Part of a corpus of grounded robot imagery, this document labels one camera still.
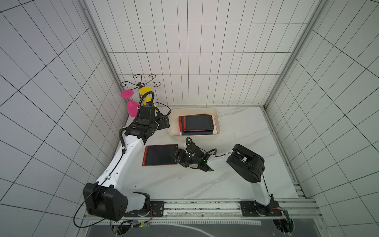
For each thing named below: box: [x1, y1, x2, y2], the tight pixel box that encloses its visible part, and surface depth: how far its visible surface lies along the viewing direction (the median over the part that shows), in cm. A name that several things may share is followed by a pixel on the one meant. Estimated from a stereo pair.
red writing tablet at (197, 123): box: [183, 114, 215, 132], surface depth 109 cm
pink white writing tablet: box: [177, 115, 218, 136], surface depth 106 cm
